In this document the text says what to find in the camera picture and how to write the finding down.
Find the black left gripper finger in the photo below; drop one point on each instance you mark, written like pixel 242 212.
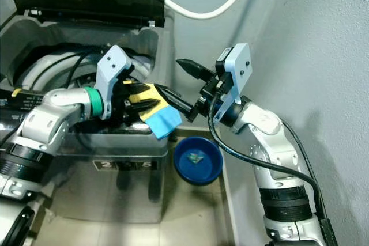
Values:
pixel 143 106
pixel 137 89

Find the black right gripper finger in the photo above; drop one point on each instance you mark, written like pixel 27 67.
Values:
pixel 196 71
pixel 179 101

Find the blue and yellow garment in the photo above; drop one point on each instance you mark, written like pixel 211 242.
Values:
pixel 167 122

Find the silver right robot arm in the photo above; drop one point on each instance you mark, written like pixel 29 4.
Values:
pixel 271 142

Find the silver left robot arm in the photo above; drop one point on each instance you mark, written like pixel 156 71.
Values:
pixel 52 113

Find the grey top-load washing machine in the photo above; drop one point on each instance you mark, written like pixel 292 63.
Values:
pixel 121 200

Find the small crumpled wrapper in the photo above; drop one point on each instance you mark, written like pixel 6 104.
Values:
pixel 195 156

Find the blue plastic basin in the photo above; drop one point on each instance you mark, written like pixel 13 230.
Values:
pixel 207 168

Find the washer inner tub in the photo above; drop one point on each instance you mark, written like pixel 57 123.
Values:
pixel 52 67

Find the yellow tape strip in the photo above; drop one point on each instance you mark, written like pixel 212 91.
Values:
pixel 17 92

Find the pale blue left wrist camera mount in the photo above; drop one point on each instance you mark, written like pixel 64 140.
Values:
pixel 112 67

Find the pale blue wrist camera mount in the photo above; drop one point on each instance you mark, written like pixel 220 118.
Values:
pixel 112 67
pixel 241 67

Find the pale blue right wrist camera mount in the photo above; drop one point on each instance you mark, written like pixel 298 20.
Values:
pixel 241 67

